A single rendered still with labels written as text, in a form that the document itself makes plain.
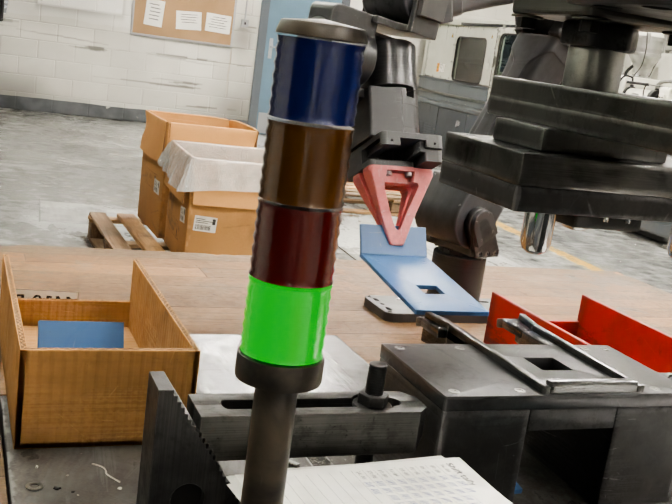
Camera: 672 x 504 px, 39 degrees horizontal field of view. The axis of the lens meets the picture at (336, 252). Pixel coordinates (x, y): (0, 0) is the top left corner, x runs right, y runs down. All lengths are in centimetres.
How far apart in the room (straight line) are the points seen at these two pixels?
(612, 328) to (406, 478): 50
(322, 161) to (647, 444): 39
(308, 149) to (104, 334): 46
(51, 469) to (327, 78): 35
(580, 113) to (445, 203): 48
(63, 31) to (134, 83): 97
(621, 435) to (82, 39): 1087
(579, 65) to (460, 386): 22
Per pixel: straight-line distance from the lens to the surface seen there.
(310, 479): 55
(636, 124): 56
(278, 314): 41
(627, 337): 101
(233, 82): 1165
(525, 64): 111
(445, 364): 66
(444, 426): 61
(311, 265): 40
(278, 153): 40
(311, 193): 39
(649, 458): 72
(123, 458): 66
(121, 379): 66
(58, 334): 82
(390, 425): 59
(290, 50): 39
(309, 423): 57
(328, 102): 39
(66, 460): 66
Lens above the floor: 119
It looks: 12 degrees down
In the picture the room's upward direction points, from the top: 8 degrees clockwise
